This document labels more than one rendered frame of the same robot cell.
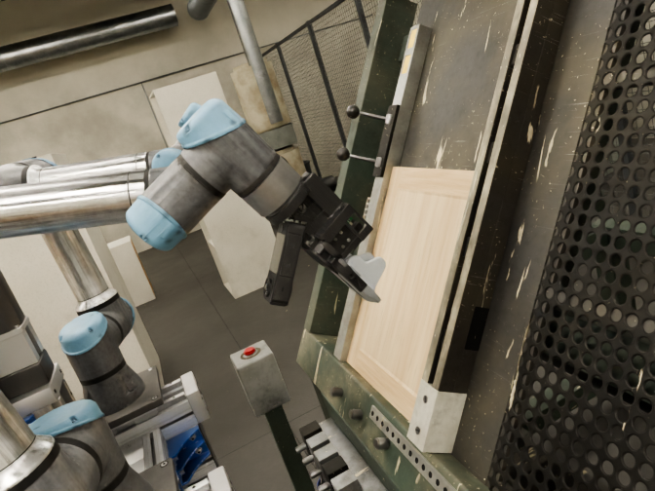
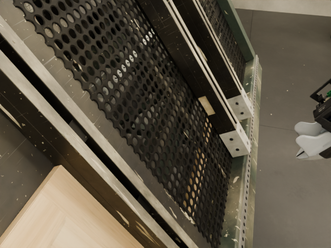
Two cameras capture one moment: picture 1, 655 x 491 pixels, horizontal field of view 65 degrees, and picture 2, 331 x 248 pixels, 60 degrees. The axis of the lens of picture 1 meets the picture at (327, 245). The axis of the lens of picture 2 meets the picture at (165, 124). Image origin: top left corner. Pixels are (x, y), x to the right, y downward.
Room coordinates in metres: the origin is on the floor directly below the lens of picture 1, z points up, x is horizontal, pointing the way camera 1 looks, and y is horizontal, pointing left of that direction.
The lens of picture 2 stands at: (1.17, -0.06, 1.71)
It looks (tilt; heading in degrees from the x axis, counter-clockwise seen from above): 40 degrees down; 212
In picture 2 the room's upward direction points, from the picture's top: straight up
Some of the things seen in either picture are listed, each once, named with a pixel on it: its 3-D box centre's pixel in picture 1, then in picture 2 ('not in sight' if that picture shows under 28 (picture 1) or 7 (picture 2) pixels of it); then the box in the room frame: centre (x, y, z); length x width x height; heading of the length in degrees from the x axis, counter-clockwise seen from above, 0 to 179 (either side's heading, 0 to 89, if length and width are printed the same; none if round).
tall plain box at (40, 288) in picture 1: (70, 290); not in sight; (3.47, 1.76, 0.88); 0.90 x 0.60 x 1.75; 17
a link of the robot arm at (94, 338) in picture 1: (91, 343); not in sight; (1.26, 0.65, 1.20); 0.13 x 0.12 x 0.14; 179
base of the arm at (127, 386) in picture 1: (108, 383); not in sight; (1.25, 0.65, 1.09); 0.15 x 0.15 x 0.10
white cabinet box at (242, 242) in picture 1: (220, 188); not in sight; (5.18, 0.83, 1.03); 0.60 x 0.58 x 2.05; 17
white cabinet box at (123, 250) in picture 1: (117, 276); not in sight; (5.84, 2.40, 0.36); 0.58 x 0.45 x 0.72; 107
